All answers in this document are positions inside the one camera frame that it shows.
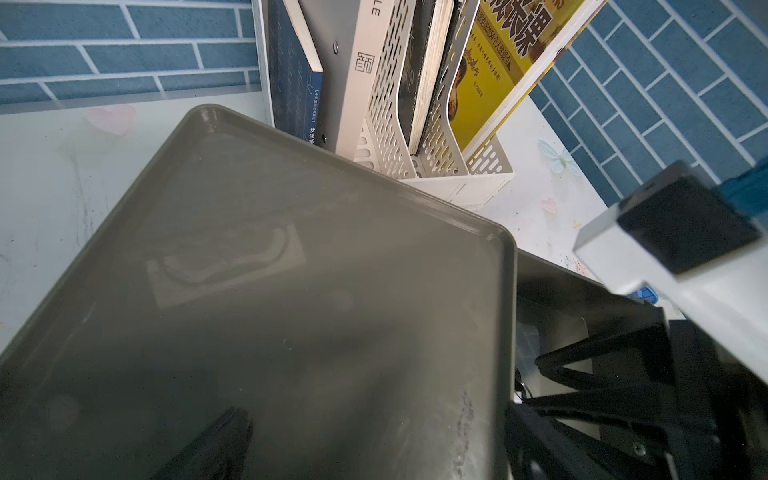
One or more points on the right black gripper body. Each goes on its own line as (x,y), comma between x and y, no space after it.
(721,410)

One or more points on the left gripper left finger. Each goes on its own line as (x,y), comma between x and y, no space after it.
(218,452)

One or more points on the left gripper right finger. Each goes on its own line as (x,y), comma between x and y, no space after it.
(584,452)

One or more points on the olive and cream drawer cabinet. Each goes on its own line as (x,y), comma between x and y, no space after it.
(363,324)

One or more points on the blue spine book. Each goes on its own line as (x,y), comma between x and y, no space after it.
(295,70)

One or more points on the yellow cover book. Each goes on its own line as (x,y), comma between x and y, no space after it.
(511,46)

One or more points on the white file organizer rack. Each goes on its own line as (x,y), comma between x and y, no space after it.
(391,70)

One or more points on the dark cover book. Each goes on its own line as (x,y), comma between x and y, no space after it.
(430,28)

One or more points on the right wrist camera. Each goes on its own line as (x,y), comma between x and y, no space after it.
(701,247)

